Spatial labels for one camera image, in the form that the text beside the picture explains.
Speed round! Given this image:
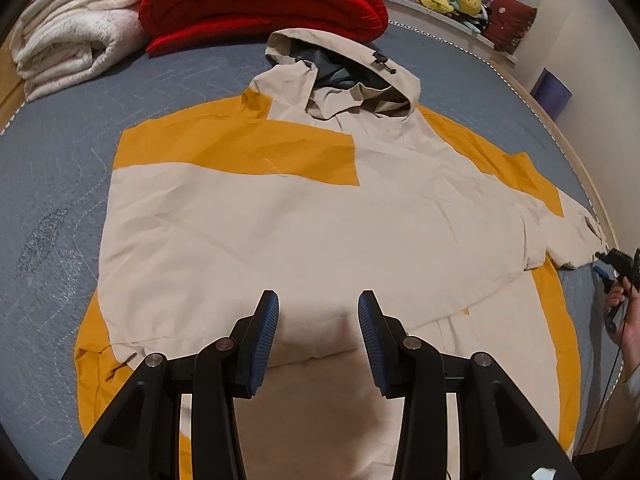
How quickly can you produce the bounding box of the person's right hand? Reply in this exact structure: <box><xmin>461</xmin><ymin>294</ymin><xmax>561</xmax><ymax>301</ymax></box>
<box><xmin>603</xmin><ymin>275</ymin><xmax>640</xmax><ymax>358</ymax></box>

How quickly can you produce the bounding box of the black cable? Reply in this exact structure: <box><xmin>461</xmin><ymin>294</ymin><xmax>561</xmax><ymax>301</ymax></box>
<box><xmin>575</xmin><ymin>305</ymin><xmax>632</xmax><ymax>461</ymax></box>

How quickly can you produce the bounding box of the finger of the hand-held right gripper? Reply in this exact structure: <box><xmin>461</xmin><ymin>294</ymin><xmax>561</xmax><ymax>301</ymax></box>
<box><xmin>594</xmin><ymin>248</ymin><xmax>633</xmax><ymax>282</ymax></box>

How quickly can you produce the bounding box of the beige and orange hooded jacket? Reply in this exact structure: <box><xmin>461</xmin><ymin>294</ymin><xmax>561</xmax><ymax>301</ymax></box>
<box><xmin>74</xmin><ymin>27</ymin><xmax>608</xmax><ymax>480</ymax></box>

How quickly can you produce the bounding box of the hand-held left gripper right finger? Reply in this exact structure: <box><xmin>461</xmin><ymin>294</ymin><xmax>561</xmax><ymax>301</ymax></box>
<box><xmin>356</xmin><ymin>289</ymin><xmax>581</xmax><ymax>480</ymax></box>

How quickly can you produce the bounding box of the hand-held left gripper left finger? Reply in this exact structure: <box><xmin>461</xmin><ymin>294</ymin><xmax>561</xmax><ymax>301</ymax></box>
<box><xmin>62</xmin><ymin>290</ymin><xmax>280</xmax><ymax>480</ymax></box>

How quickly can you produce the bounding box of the maroon cushion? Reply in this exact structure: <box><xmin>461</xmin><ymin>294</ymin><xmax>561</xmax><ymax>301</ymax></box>
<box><xmin>482</xmin><ymin>0</ymin><xmax>538</xmax><ymax>54</ymax></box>

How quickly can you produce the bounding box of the red folded blanket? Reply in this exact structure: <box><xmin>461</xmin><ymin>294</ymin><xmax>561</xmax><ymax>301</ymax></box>
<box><xmin>138</xmin><ymin>0</ymin><xmax>390</xmax><ymax>55</ymax></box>

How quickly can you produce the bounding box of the grey quilted bed cover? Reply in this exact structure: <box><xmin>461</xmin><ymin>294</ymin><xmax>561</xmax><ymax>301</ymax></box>
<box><xmin>0</xmin><ymin>20</ymin><xmax>626</xmax><ymax>461</ymax></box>

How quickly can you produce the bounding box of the white folded fluffy blanket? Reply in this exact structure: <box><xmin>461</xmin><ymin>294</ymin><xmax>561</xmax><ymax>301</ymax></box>
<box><xmin>10</xmin><ymin>0</ymin><xmax>173</xmax><ymax>102</ymax></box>

